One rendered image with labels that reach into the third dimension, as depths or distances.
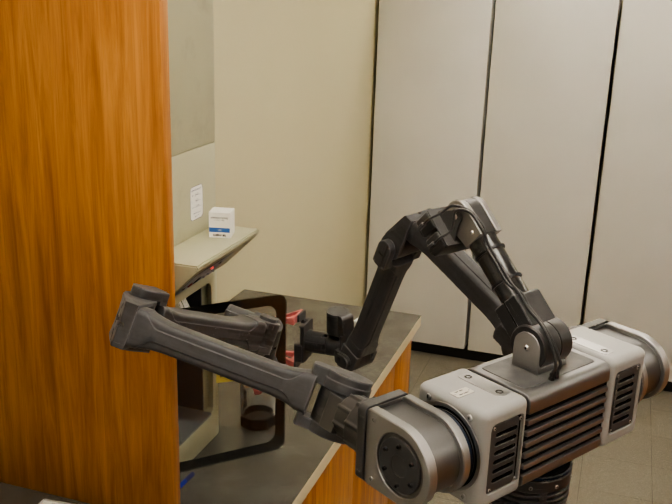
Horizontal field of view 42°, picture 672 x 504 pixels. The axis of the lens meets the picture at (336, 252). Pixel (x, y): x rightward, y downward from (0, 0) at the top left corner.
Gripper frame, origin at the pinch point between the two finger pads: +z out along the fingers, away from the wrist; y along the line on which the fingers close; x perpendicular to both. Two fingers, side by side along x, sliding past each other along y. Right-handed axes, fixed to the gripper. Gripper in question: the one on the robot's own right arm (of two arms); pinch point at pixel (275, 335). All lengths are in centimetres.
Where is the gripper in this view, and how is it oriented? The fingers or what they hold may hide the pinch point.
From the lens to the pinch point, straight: 226.7
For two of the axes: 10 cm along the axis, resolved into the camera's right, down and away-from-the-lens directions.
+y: 0.3, -9.5, -3.0
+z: -9.5, -1.2, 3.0
